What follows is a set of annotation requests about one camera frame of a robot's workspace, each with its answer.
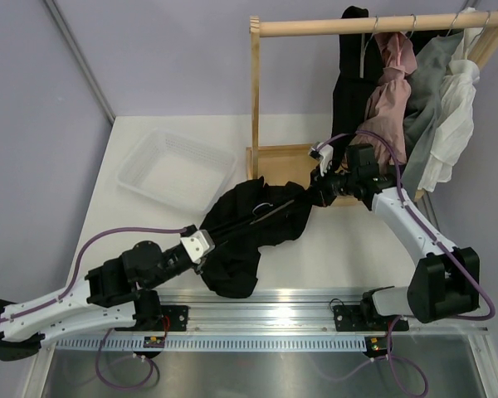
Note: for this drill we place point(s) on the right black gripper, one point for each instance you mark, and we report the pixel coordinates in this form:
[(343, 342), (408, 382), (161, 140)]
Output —
[(321, 184)]

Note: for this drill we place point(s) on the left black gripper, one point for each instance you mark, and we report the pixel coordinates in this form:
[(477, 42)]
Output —
[(197, 267)]

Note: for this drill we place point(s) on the black pleated skirt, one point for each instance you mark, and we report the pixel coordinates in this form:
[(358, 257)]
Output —
[(231, 269)]

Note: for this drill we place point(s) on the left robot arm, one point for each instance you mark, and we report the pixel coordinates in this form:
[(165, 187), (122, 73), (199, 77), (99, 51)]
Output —
[(119, 294)]

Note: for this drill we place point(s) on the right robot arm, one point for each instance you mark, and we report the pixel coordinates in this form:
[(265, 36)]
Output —
[(444, 281)]

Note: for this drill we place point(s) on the wooden clothes rack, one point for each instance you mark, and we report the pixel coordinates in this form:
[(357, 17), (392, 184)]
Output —
[(343, 26)]

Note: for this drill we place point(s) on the white plastic basket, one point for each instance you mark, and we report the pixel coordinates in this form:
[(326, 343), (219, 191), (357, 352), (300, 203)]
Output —
[(177, 170)]

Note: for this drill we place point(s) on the black hanging garment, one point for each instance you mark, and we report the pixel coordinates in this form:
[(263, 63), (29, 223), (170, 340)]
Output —
[(360, 68)]

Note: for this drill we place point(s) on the white hanging garment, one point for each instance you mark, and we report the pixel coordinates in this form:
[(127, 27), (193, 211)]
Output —
[(455, 125)]

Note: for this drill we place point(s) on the grey hanging garment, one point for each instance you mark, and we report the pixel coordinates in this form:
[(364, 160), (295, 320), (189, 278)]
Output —
[(423, 108)]

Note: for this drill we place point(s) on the pink hanging garment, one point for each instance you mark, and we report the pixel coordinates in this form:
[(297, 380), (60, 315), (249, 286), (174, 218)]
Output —
[(386, 106)]

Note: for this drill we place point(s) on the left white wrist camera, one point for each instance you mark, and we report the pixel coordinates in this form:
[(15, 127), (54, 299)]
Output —
[(200, 242)]

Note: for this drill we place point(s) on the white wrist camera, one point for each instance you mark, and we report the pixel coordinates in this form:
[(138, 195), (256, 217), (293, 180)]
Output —
[(200, 242), (323, 153)]

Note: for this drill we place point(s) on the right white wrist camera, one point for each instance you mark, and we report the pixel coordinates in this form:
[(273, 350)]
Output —
[(323, 153)]

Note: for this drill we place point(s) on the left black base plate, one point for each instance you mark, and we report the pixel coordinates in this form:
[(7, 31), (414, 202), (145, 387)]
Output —
[(174, 317)]

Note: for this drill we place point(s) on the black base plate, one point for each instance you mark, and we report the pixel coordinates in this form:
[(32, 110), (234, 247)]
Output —
[(348, 318), (174, 317)]

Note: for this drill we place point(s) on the white slotted cable duct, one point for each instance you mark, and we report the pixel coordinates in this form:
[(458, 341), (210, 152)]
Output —
[(121, 343)]

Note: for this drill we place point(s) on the aluminium mounting rail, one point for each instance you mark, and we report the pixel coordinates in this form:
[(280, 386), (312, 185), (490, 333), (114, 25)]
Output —
[(269, 312)]

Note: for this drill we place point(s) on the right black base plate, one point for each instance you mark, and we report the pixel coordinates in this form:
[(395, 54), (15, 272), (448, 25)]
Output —
[(348, 318)]

